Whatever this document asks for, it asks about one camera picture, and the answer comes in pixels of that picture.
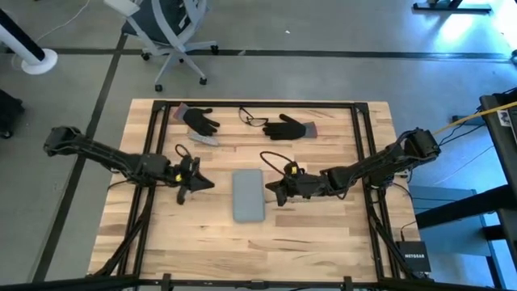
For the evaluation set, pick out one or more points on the black Netgear network switch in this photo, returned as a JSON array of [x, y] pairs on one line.
[[414, 256]]

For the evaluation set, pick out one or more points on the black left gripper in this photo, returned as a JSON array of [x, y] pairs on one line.
[[186, 174]]

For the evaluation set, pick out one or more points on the grey plastic tool case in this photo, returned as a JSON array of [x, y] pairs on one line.
[[248, 196]]

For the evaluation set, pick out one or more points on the black desk foot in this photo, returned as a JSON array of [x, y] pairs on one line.
[[452, 6]]

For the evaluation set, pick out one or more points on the black work glove grey cuff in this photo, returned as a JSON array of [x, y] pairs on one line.
[[200, 121], [287, 130]]

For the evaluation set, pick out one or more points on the grey blue storage cabinet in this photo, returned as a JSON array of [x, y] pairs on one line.
[[452, 242]]

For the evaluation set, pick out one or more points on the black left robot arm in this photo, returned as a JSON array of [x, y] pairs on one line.
[[113, 157]]

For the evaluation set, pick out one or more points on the grey utility knife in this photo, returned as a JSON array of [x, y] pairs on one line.
[[204, 140]]

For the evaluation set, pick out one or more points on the grey blue office chair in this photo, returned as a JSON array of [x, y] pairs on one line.
[[161, 16]]

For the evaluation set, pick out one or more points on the clear safety glasses black frame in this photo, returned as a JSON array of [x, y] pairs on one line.
[[247, 116]]

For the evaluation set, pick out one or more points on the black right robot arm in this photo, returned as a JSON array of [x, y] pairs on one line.
[[383, 161]]

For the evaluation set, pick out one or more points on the black floor equipment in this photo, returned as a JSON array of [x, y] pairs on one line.
[[10, 111]]

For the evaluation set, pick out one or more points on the black side desk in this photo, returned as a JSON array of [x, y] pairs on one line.
[[505, 169]]

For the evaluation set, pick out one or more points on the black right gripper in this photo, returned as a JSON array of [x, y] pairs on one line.
[[305, 184]]

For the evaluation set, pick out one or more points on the white tower fan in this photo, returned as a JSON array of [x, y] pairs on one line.
[[40, 61]]

